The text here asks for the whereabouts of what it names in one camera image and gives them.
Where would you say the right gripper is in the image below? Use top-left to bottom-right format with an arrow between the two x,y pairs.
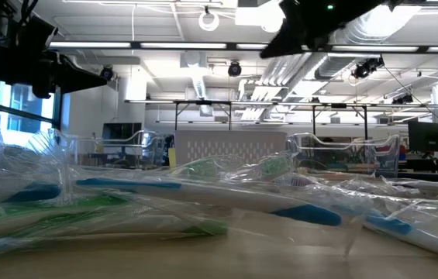
260,0 -> 334,59

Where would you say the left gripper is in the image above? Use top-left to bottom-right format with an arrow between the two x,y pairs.
0,42 -> 109,98

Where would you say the white mesh basket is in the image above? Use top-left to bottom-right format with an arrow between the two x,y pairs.
174,130 -> 288,167

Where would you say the blue toothbrush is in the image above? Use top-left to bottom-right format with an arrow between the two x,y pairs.
276,172 -> 438,268
0,143 -> 74,208
71,174 -> 359,233

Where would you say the black beam with LED lights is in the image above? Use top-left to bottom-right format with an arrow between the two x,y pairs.
47,40 -> 438,54

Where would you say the clear plastic bin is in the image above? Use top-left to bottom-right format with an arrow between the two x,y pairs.
47,129 -> 165,170
286,132 -> 402,177

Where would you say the green wrapped toothbrush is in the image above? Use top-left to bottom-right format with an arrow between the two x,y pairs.
222,150 -> 299,183
0,154 -> 227,233
0,208 -> 229,255

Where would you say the black computer monitor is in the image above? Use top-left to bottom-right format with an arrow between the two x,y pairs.
408,121 -> 438,153

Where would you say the silver ventilation duct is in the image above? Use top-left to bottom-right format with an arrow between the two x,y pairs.
313,0 -> 421,81

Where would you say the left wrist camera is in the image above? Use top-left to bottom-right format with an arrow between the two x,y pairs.
7,14 -> 59,51

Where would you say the window with dark frame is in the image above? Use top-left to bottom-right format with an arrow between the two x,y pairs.
0,75 -> 63,156

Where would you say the dark wall screen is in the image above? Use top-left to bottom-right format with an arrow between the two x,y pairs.
102,122 -> 143,141

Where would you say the white coiled cable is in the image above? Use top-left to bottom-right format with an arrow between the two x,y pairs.
198,9 -> 220,32

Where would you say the black metal gantry frame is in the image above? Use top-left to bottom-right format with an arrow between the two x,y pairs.
172,99 -> 370,141

